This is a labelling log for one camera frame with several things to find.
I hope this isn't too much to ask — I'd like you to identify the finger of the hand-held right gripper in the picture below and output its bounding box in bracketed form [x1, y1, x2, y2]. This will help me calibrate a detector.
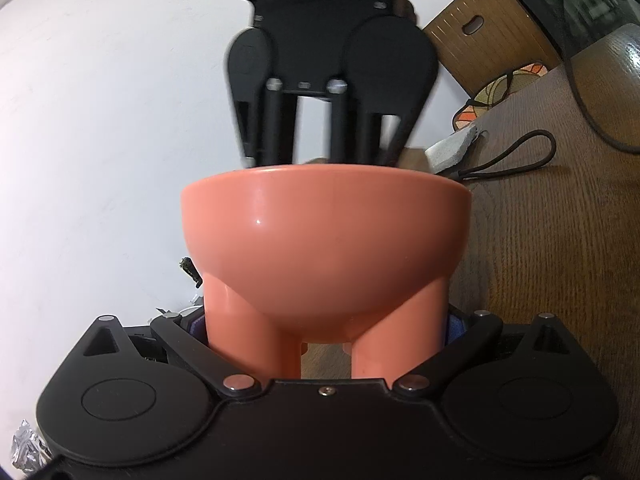
[234, 77, 301, 170]
[325, 77, 418, 167]

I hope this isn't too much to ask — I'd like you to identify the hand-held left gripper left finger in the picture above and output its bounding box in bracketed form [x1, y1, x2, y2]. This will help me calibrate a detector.
[81, 310, 257, 401]

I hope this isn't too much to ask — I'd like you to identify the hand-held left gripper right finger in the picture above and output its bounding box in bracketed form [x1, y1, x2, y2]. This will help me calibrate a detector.
[392, 310, 573, 401]

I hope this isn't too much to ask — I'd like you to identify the orange footed bowl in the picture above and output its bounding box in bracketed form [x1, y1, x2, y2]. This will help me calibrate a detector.
[180, 162, 473, 381]

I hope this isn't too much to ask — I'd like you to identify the black figure clip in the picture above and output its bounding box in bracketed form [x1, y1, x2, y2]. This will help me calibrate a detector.
[179, 257, 203, 288]

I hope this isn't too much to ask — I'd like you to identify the orange fox cushion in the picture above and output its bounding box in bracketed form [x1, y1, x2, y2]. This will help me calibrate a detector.
[452, 62, 546, 131]

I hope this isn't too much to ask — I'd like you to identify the wooden chair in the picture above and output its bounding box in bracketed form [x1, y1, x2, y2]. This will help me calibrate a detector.
[422, 0, 563, 96]

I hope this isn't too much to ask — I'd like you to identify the silver foil bag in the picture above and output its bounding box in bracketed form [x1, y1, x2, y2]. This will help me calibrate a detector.
[10, 420, 51, 471]

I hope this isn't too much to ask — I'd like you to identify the black phone strap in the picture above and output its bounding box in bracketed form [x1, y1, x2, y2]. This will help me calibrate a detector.
[452, 130, 558, 181]

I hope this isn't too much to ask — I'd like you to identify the black cable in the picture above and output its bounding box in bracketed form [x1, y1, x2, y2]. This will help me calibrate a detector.
[425, 0, 640, 153]

